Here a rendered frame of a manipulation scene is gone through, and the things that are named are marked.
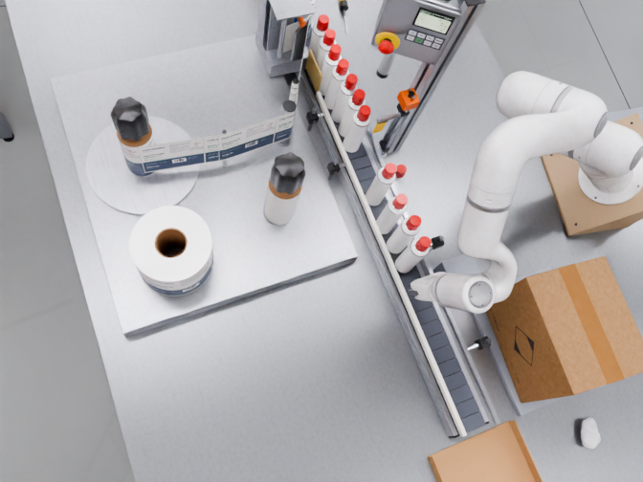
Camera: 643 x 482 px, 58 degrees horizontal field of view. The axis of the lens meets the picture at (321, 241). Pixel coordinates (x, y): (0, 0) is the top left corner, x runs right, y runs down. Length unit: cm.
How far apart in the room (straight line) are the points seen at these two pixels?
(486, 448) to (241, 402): 68
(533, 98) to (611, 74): 243
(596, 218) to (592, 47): 187
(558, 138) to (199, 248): 86
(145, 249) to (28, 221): 129
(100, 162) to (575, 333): 133
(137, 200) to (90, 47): 57
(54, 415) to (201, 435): 102
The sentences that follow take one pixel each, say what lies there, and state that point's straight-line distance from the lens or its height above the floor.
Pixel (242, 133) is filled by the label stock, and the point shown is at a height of 104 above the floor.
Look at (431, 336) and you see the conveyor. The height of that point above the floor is 87.
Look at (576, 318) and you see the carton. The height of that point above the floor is 112.
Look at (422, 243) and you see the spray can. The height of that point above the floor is 108.
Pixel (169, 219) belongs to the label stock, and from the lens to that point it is 152.
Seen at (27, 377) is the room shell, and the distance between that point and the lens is 257.
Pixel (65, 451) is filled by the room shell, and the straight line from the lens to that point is 250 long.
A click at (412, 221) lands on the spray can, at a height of 108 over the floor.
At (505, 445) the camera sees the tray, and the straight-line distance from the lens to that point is 177.
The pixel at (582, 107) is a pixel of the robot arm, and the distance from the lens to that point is 123.
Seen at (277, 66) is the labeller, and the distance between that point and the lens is 186.
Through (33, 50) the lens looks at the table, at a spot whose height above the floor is 83.
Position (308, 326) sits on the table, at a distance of 165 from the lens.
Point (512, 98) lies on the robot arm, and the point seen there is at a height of 148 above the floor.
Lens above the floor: 243
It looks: 69 degrees down
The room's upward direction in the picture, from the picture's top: 25 degrees clockwise
